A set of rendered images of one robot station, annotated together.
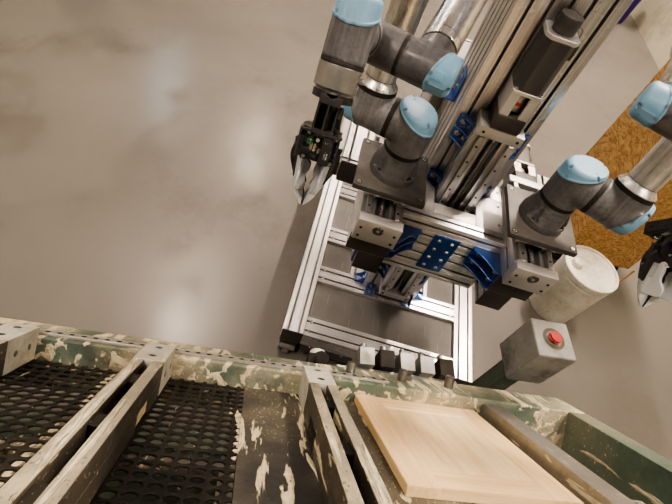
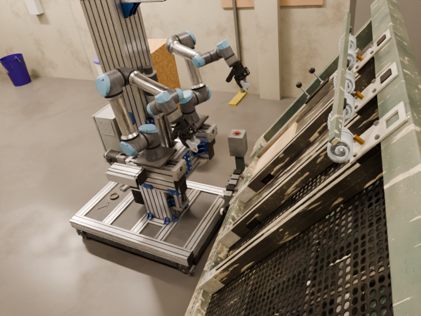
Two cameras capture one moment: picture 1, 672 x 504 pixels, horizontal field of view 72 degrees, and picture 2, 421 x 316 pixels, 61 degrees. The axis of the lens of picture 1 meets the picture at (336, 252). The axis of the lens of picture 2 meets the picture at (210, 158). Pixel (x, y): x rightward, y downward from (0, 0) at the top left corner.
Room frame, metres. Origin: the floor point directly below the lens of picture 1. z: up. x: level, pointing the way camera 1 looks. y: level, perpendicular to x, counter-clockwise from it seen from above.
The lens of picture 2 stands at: (-0.47, 1.31, 2.36)
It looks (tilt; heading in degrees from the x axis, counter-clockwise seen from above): 34 degrees down; 309
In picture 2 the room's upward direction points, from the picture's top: 9 degrees counter-clockwise
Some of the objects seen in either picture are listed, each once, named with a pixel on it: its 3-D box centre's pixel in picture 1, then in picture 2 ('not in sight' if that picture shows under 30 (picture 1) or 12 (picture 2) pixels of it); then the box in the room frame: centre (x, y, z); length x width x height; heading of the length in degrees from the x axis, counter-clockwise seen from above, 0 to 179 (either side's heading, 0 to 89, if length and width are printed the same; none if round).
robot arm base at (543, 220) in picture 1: (550, 207); (188, 115); (1.19, -0.56, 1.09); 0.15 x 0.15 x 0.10
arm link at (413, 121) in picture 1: (411, 125); (148, 135); (1.13, -0.06, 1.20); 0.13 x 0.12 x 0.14; 84
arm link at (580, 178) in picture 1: (577, 181); (187, 100); (1.19, -0.56, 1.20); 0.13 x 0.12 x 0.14; 72
